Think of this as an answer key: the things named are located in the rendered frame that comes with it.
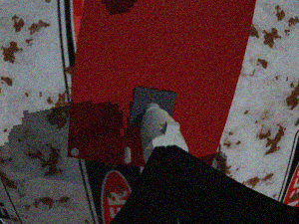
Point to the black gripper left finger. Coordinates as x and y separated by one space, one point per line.
153 200

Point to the red circuit board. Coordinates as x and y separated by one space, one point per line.
154 73

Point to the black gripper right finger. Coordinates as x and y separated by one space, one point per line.
205 195

